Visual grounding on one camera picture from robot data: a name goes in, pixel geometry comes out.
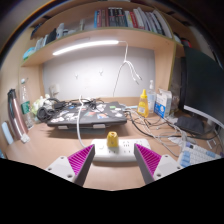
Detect white power strip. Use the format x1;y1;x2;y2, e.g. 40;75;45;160
90;138;152;163

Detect blue and white box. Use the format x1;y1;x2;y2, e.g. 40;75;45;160
154;88;173;119

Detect white hanging charging cable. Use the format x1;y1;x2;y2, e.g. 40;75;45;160
112;40;143;98

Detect clear pump bottle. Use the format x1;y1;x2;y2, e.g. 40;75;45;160
146;79;157;114

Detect pink and black hair straightener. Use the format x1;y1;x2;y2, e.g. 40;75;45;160
7;88;31;144

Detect wooden shelf unit with books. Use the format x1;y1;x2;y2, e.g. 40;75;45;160
21;0;188;68

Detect clear water bottle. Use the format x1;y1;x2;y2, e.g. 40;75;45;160
19;78;35;130

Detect grey tangled cables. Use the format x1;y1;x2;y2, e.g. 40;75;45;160
124;106;188;158

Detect yellow charger block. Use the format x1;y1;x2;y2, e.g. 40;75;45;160
106;131;120;149

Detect white power strip cable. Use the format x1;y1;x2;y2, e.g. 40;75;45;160
76;94;88;149

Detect white and blue keyboard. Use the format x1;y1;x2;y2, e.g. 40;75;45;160
178;141;223;169

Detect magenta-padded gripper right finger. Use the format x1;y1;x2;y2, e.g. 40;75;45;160
133;143;184;185

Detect white light bar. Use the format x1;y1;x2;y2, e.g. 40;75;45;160
52;39;120;57

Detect black computer monitor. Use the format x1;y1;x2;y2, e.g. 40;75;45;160
181;46;224;131

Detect black laptop with stickers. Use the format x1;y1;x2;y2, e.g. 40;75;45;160
46;100;129;130

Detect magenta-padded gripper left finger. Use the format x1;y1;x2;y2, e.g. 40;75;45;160
45;144;97;187

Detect black headphones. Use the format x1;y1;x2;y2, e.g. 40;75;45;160
35;98;68;123

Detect yellow squeeze bottle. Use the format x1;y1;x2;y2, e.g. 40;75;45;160
137;88;150;118

